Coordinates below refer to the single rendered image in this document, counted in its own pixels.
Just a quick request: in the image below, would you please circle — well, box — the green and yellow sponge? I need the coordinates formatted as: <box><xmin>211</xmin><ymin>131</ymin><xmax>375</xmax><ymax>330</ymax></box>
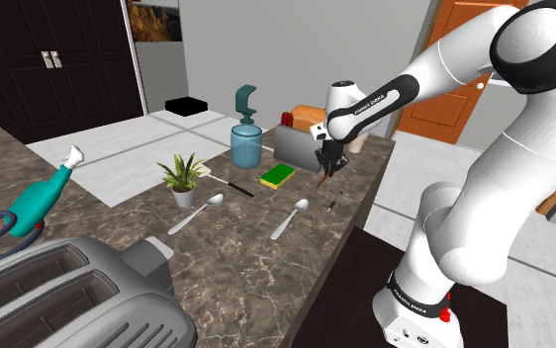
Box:
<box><xmin>259</xmin><ymin>163</ymin><xmax>297</xmax><ymax>191</ymax></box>

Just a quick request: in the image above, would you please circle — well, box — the blue glass soap dispenser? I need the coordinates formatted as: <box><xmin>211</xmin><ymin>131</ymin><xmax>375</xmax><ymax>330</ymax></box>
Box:
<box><xmin>230</xmin><ymin>84</ymin><xmax>264</xmax><ymax>170</ymax></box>

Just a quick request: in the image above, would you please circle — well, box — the orange wooden door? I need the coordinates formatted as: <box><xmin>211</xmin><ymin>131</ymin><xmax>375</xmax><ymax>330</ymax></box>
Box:
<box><xmin>392</xmin><ymin>0</ymin><xmax>531</xmax><ymax>145</ymax></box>

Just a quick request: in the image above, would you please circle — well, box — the flat black box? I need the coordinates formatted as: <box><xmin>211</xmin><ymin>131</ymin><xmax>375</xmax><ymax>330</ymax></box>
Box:
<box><xmin>164</xmin><ymin>96</ymin><xmax>210</xmax><ymax>118</ymax></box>

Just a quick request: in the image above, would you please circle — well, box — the teal handheld sprayer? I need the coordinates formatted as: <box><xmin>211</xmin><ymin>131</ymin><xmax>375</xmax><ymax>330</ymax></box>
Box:
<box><xmin>4</xmin><ymin>144</ymin><xmax>86</xmax><ymax>238</ymax></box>

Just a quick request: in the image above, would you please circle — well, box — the dark robot stand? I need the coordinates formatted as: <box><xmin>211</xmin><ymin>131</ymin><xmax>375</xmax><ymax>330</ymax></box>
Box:
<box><xmin>291</xmin><ymin>225</ymin><xmax>510</xmax><ymax>348</ymax></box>

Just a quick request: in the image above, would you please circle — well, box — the large silver toaster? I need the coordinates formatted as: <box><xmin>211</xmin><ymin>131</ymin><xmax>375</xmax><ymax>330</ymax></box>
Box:
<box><xmin>0</xmin><ymin>235</ymin><xmax>199</xmax><ymax>348</ymax></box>

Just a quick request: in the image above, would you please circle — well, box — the beige cup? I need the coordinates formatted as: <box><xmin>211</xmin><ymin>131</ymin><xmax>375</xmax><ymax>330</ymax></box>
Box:
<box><xmin>347</xmin><ymin>130</ymin><xmax>371</xmax><ymax>155</ymax></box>

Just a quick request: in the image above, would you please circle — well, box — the black-handled pale spatula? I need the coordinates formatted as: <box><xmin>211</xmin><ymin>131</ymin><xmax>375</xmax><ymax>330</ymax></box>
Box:
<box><xmin>197</xmin><ymin>163</ymin><xmax>256</xmax><ymax>200</ymax></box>

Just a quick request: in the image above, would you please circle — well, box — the black double-door cabinet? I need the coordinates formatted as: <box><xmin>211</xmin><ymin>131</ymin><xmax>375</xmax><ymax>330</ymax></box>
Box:
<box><xmin>0</xmin><ymin>0</ymin><xmax>145</xmax><ymax>145</ymax></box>

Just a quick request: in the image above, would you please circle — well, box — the orange-brown bread slice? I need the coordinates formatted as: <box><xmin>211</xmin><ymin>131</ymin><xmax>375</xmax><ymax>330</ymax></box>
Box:
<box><xmin>289</xmin><ymin>105</ymin><xmax>328</xmax><ymax>133</ymax></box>

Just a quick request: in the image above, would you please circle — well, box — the landscape wall picture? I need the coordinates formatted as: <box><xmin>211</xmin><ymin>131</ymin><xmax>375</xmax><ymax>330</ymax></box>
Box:
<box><xmin>126</xmin><ymin>0</ymin><xmax>184</xmax><ymax>44</ymax></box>

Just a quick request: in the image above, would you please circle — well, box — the black pen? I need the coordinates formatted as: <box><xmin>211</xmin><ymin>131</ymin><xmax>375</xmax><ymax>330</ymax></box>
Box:
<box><xmin>326</xmin><ymin>191</ymin><xmax>344</xmax><ymax>213</ymax></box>

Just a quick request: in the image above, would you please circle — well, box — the small grey toaster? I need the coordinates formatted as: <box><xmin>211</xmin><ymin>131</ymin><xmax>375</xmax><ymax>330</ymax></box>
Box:
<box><xmin>272</xmin><ymin>123</ymin><xmax>329</xmax><ymax>174</ymax></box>

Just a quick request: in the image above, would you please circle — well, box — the silver spoon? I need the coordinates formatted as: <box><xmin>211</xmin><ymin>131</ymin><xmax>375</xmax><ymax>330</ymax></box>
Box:
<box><xmin>167</xmin><ymin>193</ymin><xmax>225</xmax><ymax>236</ymax></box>
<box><xmin>269</xmin><ymin>199</ymin><xmax>310</xmax><ymax>241</ymax></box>

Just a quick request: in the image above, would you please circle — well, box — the small potted green plant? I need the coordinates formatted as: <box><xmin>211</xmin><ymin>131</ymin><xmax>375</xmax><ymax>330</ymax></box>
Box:
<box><xmin>156</xmin><ymin>152</ymin><xmax>208</xmax><ymax>209</ymax></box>

